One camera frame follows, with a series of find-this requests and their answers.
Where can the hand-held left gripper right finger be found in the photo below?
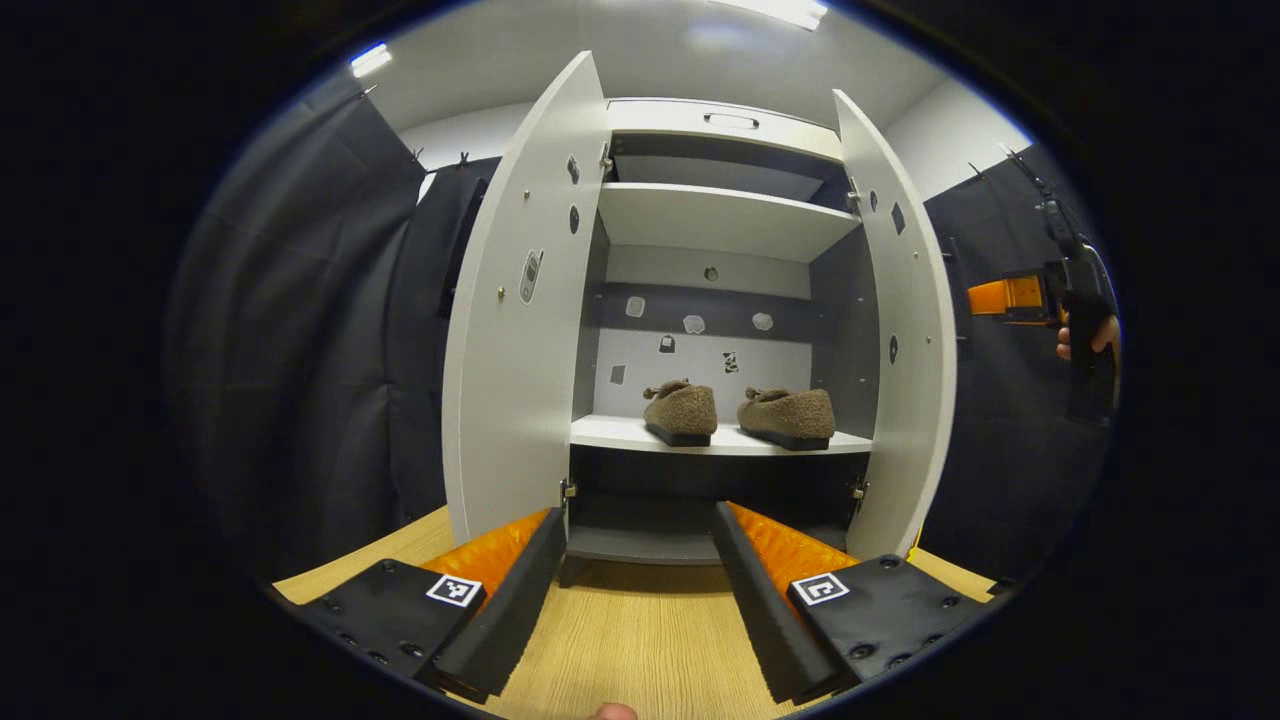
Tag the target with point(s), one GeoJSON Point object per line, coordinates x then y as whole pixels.
{"type": "Point", "coordinates": [760, 610]}

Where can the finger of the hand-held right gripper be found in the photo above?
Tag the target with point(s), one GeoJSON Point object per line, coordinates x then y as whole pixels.
{"type": "Point", "coordinates": [1005, 297]}

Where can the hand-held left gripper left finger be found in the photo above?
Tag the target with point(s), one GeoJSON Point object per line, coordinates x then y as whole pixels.
{"type": "Point", "coordinates": [515, 610]}

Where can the white cabinet door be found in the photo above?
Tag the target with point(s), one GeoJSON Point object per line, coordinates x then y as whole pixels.
{"type": "Point", "coordinates": [510, 400]}
{"type": "Point", "coordinates": [915, 450]}

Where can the brown fuzzy shoe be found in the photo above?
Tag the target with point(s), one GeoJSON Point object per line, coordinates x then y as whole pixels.
{"type": "Point", "coordinates": [790, 415]}
{"type": "Point", "coordinates": [680, 410]}

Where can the white shoe cabinet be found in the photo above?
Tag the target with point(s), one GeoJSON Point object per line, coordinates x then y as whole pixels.
{"type": "Point", "coordinates": [620, 432]}

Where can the wide ceiling light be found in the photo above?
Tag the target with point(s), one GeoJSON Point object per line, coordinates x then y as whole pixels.
{"type": "Point", "coordinates": [780, 10]}

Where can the narrow ceiling light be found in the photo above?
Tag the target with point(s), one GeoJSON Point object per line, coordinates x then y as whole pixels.
{"type": "Point", "coordinates": [371, 60]}

